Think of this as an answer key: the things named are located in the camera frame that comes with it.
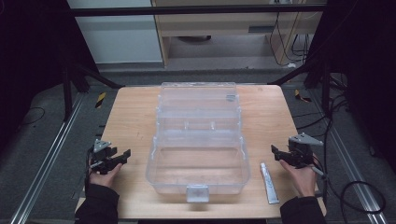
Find clear plastic storage box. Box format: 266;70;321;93
145;81;252;203

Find silver tube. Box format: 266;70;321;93
260;161;280;205

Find black yellow striped tape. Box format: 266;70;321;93
293;89;313;104
94;91;107;109

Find black horizontal frame bar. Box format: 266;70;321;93
69;3;327;18

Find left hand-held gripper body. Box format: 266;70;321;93
89;138;119;175

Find person's right hand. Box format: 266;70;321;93
278;158;318;199

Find light wooden desk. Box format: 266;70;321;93
150;0;324;68

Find aluminium floor rail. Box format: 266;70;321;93
309;89;389;224
8;92;86;224

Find white cabinet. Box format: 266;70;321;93
66;0;164;65

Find black hanging desk cables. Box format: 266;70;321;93
268;11;314;68

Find black floor cable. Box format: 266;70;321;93
291;92;351;139
18;105;47;128

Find black metal stand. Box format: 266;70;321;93
268;57;332;117
59;61;126;123

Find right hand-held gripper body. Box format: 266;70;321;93
287;133;325;170

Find person's left hand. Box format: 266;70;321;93
89;159;124;189

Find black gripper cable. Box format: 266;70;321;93
83;148;95;194
310;165;388;217

